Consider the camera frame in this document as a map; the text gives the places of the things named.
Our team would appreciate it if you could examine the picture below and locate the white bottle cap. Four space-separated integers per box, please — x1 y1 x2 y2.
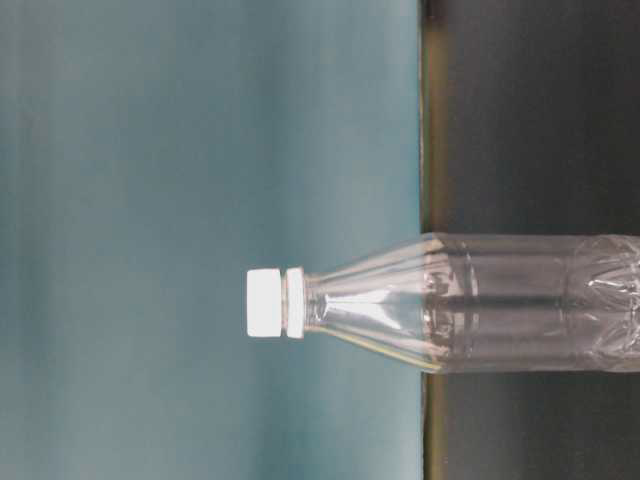
246 269 282 338

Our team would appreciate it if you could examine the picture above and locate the clear plastic bottle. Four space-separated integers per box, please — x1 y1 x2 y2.
282 233 639 374

